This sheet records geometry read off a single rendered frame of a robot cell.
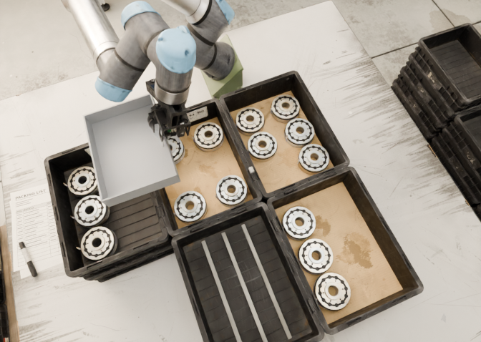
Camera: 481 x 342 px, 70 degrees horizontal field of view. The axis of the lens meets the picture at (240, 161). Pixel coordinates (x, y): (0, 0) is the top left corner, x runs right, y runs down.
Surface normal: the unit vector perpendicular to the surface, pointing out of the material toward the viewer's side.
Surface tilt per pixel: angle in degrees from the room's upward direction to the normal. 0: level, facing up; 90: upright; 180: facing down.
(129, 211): 0
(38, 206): 0
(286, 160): 0
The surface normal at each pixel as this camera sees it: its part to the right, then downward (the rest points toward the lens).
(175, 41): 0.24, -0.49
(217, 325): -0.02, -0.40
